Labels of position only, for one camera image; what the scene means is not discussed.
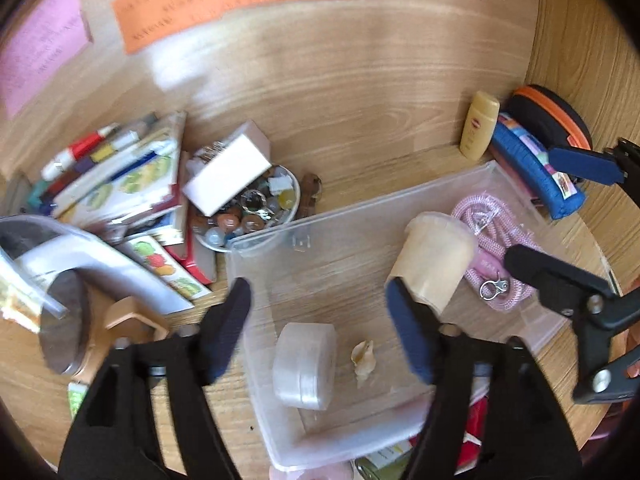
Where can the beige lidded cup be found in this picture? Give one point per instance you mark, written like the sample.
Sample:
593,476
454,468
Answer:
430,260

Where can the brown ceramic mug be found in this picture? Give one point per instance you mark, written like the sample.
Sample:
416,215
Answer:
65,320

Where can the pens and markers bundle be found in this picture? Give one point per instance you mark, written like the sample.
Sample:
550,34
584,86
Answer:
125,180

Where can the red white marker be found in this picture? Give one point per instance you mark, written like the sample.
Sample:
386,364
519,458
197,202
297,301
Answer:
80,152

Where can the orange paper note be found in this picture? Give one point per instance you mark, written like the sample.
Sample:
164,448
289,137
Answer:
225,5

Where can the small seashell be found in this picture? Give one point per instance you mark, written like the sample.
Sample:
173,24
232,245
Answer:
362,355

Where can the red book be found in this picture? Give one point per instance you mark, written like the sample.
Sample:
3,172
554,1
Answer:
192,255

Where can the blue pencil case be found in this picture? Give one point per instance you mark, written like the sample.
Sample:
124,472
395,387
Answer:
525,165

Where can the wooden desktop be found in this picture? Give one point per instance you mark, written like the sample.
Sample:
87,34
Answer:
235,410

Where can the small brown wooden piece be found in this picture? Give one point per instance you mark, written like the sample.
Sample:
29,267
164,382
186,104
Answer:
310,192

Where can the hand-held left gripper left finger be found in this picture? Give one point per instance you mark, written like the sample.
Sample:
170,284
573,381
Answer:
230,330

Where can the yellow sunscreen bottle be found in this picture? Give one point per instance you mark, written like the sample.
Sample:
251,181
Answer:
477,130

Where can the white cardboard box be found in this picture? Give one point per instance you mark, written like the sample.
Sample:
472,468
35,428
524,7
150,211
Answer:
225,175

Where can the black orange zip case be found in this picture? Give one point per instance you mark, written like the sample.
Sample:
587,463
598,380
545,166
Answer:
555,115

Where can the white folded paper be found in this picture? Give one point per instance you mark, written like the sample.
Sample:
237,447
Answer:
100,260

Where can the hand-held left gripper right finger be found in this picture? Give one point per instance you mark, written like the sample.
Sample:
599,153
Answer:
405,330

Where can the bowl of glass beads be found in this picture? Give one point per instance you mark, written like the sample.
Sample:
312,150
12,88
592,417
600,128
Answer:
260,210

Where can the pink paper note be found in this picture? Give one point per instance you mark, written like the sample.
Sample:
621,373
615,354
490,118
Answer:
40,50

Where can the clear plastic storage bin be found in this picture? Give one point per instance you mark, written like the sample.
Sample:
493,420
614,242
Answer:
325,270

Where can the fruit print box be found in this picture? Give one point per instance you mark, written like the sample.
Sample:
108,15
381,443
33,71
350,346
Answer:
160,265

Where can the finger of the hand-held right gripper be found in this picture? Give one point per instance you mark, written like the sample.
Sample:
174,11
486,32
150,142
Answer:
585,165
545,270

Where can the white round container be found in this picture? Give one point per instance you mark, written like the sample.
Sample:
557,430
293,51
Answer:
305,360

